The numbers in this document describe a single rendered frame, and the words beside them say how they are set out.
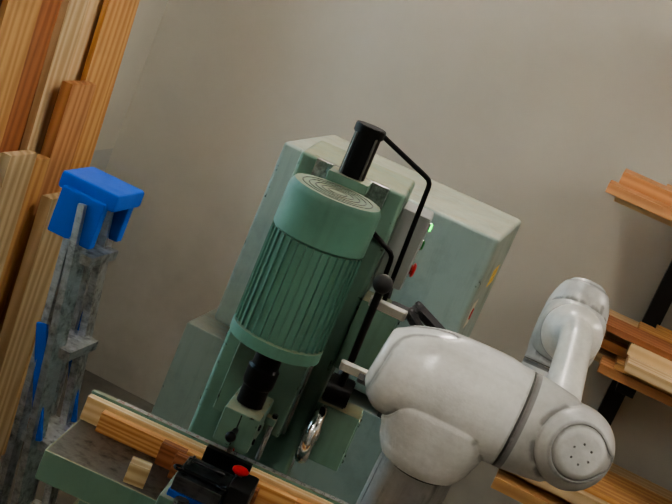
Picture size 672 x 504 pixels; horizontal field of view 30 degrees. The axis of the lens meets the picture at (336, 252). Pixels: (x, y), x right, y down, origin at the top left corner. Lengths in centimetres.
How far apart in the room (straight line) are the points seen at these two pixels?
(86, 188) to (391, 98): 174
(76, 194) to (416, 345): 163
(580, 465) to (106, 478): 101
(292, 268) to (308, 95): 247
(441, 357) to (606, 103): 294
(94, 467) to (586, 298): 91
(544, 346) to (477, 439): 57
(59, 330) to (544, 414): 178
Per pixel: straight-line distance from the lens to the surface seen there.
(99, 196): 305
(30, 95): 385
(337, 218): 215
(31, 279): 383
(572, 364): 194
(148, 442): 241
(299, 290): 219
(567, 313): 210
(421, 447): 158
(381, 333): 245
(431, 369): 155
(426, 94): 451
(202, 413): 257
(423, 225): 250
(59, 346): 316
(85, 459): 232
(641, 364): 401
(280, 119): 464
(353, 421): 248
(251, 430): 231
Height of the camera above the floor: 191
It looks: 13 degrees down
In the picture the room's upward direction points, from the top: 23 degrees clockwise
